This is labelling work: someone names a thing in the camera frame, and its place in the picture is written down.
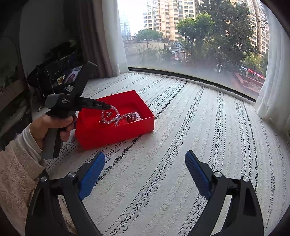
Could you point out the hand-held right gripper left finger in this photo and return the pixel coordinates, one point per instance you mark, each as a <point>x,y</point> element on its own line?
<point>91,175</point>

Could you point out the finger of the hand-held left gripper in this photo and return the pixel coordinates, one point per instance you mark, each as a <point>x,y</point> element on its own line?
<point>95,104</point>

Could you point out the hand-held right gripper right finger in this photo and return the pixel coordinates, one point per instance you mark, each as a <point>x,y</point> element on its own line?
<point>197,172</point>

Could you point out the red box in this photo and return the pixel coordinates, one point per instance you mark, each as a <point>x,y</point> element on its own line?
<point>113,136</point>

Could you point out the person's left forearm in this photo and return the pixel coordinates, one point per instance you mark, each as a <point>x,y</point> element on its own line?
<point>15,172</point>

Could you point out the person's left hand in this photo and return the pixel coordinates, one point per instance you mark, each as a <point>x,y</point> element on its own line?
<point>45,124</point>

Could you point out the cream heart bag charm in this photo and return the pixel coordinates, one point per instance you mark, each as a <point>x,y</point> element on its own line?
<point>61,79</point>

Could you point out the black handbag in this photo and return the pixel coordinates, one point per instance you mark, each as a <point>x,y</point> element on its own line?
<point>49,70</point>

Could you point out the white striped rug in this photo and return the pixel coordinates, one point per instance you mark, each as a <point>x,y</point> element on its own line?
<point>181,127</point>

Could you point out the brown curtain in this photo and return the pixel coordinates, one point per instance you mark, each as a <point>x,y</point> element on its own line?
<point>90,34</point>

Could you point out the white sheer curtain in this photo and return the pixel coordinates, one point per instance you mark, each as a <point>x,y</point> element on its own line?
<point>114,36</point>
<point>275,79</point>

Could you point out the black window frame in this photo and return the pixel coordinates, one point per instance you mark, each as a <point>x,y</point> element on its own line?
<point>192,78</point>

